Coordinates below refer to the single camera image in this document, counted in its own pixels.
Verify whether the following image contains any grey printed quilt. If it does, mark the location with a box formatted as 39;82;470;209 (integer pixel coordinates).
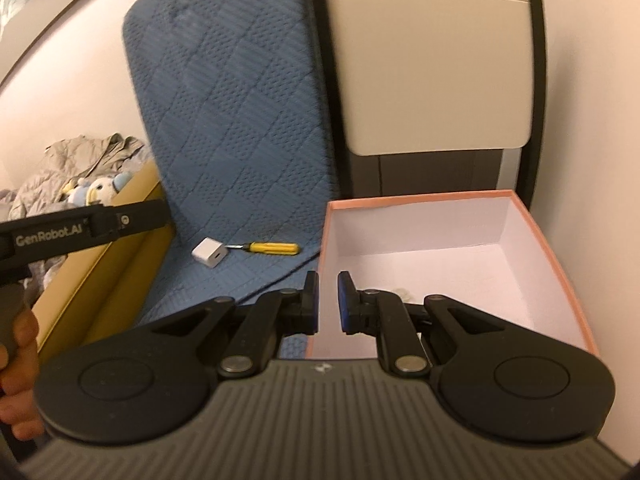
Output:
0;187;71;306

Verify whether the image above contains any pink cardboard box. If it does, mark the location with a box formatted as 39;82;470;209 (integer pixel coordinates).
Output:
306;189;598;361

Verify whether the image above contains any white duck plush toy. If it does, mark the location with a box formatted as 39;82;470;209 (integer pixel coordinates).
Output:
82;172;133;207

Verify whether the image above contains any beige puffer jacket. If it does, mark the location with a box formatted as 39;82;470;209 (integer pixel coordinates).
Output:
7;133;151;221

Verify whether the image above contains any white charger cube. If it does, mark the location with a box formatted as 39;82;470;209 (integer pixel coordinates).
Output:
192;238;228;268

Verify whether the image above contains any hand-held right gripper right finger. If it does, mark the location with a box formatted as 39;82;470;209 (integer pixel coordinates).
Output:
337;270;506;377

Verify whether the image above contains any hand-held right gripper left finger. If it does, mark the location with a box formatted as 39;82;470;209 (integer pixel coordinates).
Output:
150;270;321;378

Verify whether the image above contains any person's left hand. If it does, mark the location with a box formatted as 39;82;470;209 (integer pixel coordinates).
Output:
0;309;47;442

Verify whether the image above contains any framed wall picture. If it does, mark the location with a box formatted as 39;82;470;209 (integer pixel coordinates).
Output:
0;0;101;88

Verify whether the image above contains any mustard padded bed rail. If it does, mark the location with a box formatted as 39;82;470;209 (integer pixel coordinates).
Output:
30;162;176;356

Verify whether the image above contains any blue quilted mattress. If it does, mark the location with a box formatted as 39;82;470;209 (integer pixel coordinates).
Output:
122;0;343;358

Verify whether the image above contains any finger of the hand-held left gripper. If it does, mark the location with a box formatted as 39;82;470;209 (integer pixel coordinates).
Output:
91;198;174;241

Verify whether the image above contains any yellow screwdriver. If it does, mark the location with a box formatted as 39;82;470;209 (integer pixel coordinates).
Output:
225;241;302;256

